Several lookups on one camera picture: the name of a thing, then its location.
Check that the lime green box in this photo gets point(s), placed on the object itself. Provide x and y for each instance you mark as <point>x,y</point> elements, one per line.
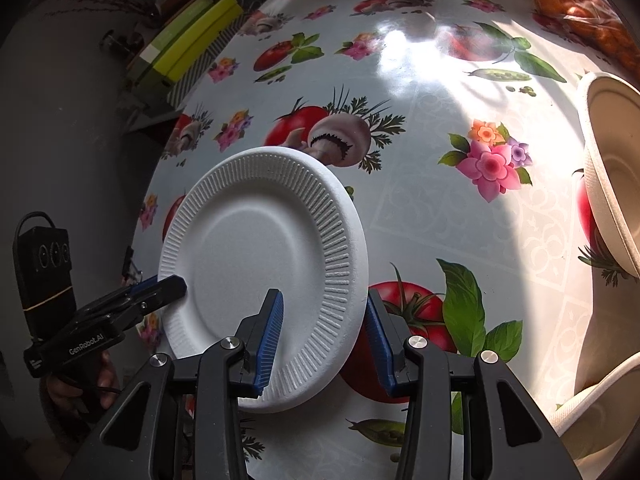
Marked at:
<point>200,35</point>

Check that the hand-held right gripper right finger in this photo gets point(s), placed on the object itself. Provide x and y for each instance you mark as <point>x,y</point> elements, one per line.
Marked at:
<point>377,345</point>

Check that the white ribbed foam plate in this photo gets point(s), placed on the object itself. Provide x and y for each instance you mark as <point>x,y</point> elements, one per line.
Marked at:
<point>250,240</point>

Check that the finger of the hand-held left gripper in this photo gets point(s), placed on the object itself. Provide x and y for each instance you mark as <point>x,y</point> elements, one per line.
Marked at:
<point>167,290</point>
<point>142,284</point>

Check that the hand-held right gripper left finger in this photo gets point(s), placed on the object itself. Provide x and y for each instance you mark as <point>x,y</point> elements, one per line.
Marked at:
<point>270,342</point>

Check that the dried twig bunch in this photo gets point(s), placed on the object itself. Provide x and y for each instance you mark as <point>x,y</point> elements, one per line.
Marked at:
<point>95,0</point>

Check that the beige paper bowl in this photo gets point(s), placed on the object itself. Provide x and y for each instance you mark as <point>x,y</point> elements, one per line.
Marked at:
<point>617,160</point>
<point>612,245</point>
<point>605,410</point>

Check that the vegetable printed tablecloth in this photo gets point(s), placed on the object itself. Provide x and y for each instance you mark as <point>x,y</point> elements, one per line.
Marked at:
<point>425,210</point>

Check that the clear plastic bag of oranges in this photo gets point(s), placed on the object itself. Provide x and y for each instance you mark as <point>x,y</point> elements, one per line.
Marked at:
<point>580,10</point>

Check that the person's left hand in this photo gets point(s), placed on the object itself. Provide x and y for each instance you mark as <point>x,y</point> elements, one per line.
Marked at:
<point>107,390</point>

